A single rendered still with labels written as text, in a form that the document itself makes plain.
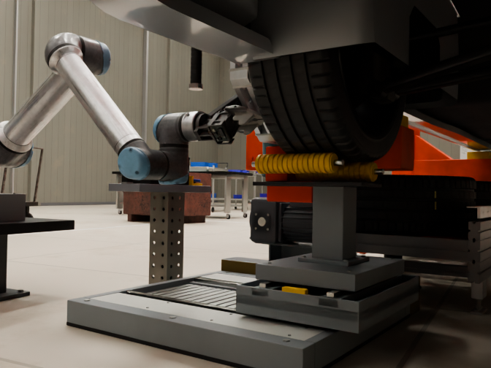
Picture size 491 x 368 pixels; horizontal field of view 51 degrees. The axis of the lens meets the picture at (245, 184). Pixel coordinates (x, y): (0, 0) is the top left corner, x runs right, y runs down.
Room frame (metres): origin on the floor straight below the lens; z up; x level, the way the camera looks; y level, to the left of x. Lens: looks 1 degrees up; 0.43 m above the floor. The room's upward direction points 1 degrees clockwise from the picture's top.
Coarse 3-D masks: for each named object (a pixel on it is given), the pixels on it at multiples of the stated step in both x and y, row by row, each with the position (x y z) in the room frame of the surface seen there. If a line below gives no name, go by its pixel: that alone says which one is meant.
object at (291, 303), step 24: (240, 288) 1.44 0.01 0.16; (264, 288) 1.40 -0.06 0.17; (288, 288) 1.36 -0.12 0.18; (312, 288) 1.53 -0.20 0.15; (384, 288) 1.55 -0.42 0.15; (408, 288) 1.57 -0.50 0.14; (240, 312) 1.44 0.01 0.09; (264, 312) 1.40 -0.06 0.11; (288, 312) 1.36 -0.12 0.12; (312, 312) 1.32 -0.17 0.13; (336, 312) 1.28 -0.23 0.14; (360, 312) 1.26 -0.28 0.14; (384, 312) 1.40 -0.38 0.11
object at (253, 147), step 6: (252, 132) 2.23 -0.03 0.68; (246, 138) 2.26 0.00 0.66; (252, 138) 2.23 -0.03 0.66; (246, 144) 2.26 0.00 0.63; (252, 144) 2.23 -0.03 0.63; (258, 144) 2.22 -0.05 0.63; (246, 150) 2.26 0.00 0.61; (252, 150) 2.23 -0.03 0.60; (258, 150) 2.22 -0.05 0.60; (246, 156) 2.26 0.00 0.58; (252, 156) 2.22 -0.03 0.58; (246, 162) 2.25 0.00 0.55; (246, 168) 2.25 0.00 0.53; (252, 168) 2.24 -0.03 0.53
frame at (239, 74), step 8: (232, 64) 1.44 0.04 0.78; (240, 64) 1.46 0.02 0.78; (232, 72) 1.44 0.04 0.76; (240, 72) 1.42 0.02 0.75; (248, 72) 1.41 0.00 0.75; (232, 80) 1.44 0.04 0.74; (240, 80) 1.43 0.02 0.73; (248, 80) 1.42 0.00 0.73; (240, 88) 1.46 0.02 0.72; (248, 88) 1.44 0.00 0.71; (240, 96) 1.47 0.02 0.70; (248, 96) 1.49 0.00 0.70; (248, 104) 1.49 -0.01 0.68; (256, 104) 1.47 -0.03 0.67; (256, 128) 1.54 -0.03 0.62; (264, 128) 1.55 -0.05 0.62; (256, 136) 1.56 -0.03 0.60; (264, 136) 1.55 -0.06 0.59
